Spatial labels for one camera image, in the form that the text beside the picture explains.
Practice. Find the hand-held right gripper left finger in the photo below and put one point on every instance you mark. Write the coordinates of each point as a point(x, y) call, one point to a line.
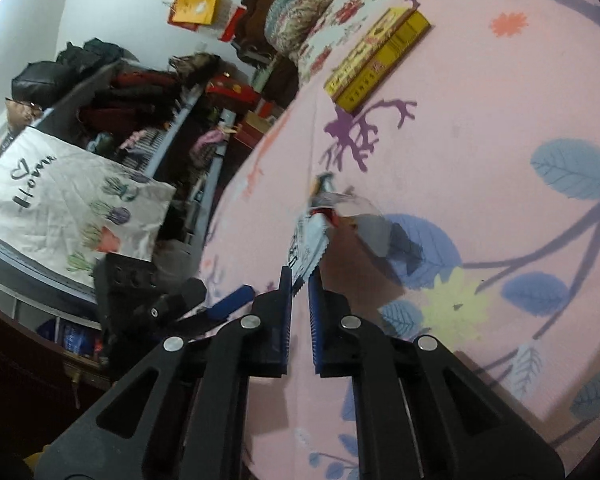
point(287, 320)

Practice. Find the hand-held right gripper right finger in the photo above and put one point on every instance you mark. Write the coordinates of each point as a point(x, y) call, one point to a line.
point(315, 320)

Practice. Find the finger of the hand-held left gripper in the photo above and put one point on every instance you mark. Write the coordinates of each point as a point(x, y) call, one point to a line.
point(230, 300)

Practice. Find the white cactus print tote bag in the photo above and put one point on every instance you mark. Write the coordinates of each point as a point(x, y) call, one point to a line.
point(55, 195)

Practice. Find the pink cloth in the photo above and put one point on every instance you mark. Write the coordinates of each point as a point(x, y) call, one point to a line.
point(207, 142)

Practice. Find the grey metal shelf rack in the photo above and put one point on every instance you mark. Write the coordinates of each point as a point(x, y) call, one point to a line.
point(180, 120)

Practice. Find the pile of dark clothes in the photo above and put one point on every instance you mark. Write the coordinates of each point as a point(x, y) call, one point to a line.
point(130, 97)

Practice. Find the red box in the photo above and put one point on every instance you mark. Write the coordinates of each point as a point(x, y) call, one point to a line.
point(232, 90)

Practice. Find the brown fur bag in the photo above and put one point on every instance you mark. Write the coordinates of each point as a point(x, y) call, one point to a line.
point(197, 67)

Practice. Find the pink printed bedsheet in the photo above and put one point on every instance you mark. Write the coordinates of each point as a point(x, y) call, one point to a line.
point(480, 135)

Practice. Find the yellow cardboard box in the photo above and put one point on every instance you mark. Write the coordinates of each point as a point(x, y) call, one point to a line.
point(375, 60)

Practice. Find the red paper bag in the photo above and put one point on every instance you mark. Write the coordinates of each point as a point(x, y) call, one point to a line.
point(232, 25)

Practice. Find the yellow paper bag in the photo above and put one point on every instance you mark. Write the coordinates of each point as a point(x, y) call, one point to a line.
point(195, 7)

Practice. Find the floral pillow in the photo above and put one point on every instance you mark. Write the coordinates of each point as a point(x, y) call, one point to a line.
point(300, 5)

